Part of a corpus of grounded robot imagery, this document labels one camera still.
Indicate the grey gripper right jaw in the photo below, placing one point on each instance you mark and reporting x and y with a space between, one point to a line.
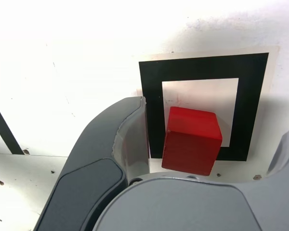
183 207

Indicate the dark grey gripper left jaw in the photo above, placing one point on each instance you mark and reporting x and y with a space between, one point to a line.
91 156

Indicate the red cube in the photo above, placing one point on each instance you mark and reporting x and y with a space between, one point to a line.
190 144

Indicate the black tape square outline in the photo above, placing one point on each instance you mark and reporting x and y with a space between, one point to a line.
149 79

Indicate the black tape strip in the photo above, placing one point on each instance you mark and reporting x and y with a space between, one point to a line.
7 134

